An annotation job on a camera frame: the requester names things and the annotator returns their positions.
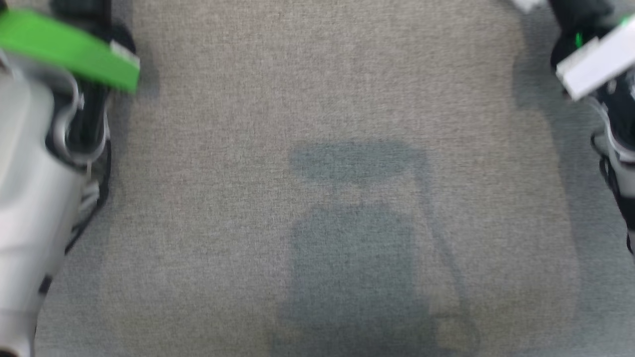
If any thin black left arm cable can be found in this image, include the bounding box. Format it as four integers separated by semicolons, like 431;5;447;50
64;144;113;256

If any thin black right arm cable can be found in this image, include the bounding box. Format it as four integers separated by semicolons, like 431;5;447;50
590;134;635;253

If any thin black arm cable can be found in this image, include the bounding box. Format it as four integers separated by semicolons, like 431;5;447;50
64;144;113;256
590;134;635;253

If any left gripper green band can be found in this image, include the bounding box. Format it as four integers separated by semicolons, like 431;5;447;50
0;0;141;93

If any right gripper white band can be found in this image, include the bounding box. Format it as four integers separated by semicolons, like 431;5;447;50
548;0;635;101

